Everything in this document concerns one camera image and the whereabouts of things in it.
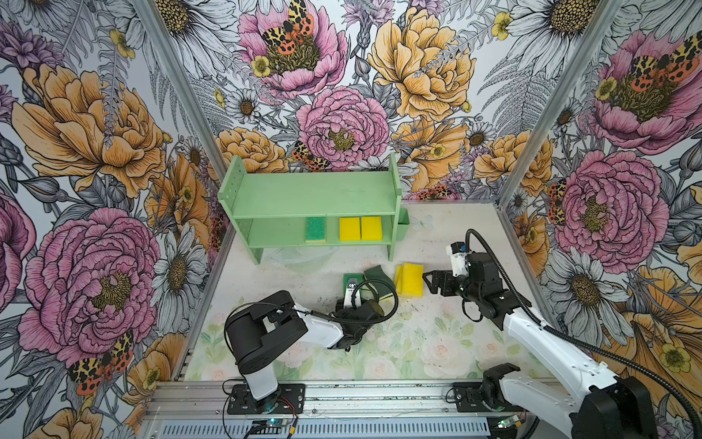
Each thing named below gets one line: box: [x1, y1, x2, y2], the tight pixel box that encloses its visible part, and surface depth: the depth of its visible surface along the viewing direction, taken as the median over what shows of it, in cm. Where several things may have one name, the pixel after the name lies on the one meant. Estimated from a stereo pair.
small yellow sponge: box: [339, 216, 362, 242], surface depth 96 cm
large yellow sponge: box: [394, 262, 426, 300], surface depth 93 cm
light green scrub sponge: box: [305, 216, 327, 244], surface depth 97 cm
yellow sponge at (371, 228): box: [361, 215, 383, 241], surface depth 96 cm
